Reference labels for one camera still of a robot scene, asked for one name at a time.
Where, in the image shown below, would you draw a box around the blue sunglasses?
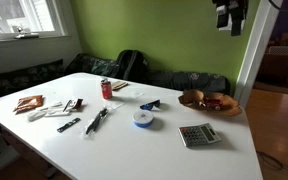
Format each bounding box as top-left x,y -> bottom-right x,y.
139,99 -> 162,111

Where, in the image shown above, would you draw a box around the black floor cable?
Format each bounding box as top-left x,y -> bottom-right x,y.
256,150 -> 288,173

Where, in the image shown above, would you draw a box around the black flat strip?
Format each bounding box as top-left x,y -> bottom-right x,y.
56,117 -> 82,134

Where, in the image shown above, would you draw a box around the wooden tray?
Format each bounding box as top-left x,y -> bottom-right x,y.
177,88 -> 243,117

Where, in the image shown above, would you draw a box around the black backpack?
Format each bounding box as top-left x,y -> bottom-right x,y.
116,49 -> 149,83

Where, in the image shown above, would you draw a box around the white door frame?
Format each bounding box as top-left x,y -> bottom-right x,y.
233,0 -> 284,108

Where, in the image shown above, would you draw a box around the dark corner cushion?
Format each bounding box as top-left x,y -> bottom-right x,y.
64,53 -> 120,78

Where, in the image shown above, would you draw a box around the red soda can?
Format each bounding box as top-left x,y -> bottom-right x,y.
100,77 -> 114,100

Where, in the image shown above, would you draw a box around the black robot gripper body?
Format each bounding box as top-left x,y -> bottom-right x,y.
212,0 -> 250,10

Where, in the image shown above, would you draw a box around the white flat packet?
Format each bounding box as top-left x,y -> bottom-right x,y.
44,108 -> 72,118

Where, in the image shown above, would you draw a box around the white oval object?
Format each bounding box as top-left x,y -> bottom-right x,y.
27,109 -> 48,122

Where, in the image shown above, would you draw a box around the blue and white tape roll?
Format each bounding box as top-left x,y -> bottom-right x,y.
132,109 -> 155,129

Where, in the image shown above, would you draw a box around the clear plastic bag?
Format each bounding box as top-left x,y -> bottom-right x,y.
118,89 -> 145,101

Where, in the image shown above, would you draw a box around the orange snack packet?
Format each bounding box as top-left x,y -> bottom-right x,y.
12,94 -> 45,115

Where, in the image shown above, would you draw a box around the small object on windowsill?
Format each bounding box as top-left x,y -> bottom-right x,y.
14,24 -> 40,40

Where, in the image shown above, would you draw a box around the black pen in clear bag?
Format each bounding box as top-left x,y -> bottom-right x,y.
82,106 -> 111,138

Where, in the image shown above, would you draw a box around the wicker basket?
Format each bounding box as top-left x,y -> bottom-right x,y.
267,45 -> 288,56

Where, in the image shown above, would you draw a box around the grey calculator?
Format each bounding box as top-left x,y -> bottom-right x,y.
178,122 -> 223,148

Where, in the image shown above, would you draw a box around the white window frame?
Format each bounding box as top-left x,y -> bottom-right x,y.
0,0 -> 68,43

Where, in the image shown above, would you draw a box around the dark floral back cushion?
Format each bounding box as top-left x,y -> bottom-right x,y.
148,70 -> 232,97

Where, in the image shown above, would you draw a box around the small white packet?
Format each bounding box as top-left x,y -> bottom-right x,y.
48,101 -> 64,108

